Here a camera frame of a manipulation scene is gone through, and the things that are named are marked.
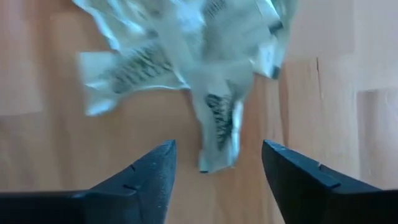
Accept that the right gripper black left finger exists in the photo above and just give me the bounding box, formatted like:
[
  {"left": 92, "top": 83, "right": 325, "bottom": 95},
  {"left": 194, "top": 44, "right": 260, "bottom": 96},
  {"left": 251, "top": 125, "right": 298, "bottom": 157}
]
[{"left": 0, "top": 139, "right": 177, "bottom": 224}]

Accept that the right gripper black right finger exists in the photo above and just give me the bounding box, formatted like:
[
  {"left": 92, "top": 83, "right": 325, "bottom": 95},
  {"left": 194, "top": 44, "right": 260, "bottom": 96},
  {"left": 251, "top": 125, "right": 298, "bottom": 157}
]
[{"left": 261, "top": 139, "right": 398, "bottom": 224}]

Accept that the green white sweetener packet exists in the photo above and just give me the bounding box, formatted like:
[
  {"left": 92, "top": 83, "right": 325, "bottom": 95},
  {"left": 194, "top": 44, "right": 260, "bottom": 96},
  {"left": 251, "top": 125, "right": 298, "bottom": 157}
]
[
  {"left": 186, "top": 71, "right": 245, "bottom": 174},
  {"left": 198, "top": 0, "right": 300, "bottom": 80},
  {"left": 71, "top": 0, "right": 206, "bottom": 54}
]

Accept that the clear plastic wrapper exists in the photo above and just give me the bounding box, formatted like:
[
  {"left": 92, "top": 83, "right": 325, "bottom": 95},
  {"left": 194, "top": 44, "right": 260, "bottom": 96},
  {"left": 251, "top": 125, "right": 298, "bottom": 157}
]
[{"left": 76, "top": 45, "right": 192, "bottom": 118}]

